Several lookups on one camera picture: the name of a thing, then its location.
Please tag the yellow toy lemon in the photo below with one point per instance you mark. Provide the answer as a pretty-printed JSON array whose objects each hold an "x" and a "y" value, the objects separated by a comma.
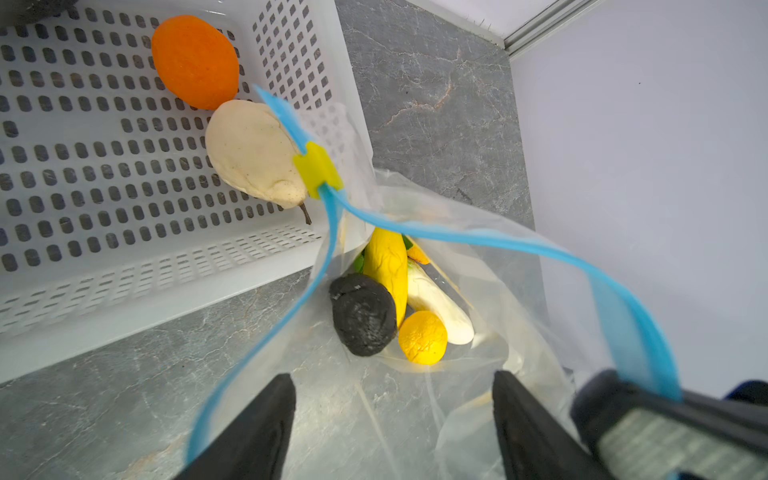
[{"x": 423, "y": 338}]

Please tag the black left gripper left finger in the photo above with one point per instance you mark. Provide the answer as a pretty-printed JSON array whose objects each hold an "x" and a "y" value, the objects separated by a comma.
[{"x": 255, "y": 444}]

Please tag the orange toy fruit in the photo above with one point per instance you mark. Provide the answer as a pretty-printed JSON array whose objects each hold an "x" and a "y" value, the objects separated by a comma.
[{"x": 195, "y": 61}]

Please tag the clear zip top bag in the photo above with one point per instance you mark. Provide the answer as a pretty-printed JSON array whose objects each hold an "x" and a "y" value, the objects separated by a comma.
[{"x": 548, "y": 317}]

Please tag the white perforated plastic basket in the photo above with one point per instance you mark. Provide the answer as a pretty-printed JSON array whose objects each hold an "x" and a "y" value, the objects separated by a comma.
[{"x": 112, "y": 218}]

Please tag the aluminium frame corner post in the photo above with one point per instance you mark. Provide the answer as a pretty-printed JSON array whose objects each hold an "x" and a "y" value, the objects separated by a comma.
[{"x": 555, "y": 17}]

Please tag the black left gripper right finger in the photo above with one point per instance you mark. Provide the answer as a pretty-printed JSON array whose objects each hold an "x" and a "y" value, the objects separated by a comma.
[{"x": 533, "y": 445}]

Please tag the beige toy garlic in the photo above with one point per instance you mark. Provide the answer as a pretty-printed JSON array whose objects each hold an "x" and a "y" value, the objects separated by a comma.
[{"x": 251, "y": 151}]

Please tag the yellow red toy peach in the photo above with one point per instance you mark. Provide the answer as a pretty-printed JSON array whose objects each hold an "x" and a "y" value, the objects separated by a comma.
[{"x": 415, "y": 253}]

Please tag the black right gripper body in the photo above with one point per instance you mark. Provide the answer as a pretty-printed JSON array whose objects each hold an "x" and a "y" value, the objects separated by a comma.
[{"x": 634, "y": 434}]

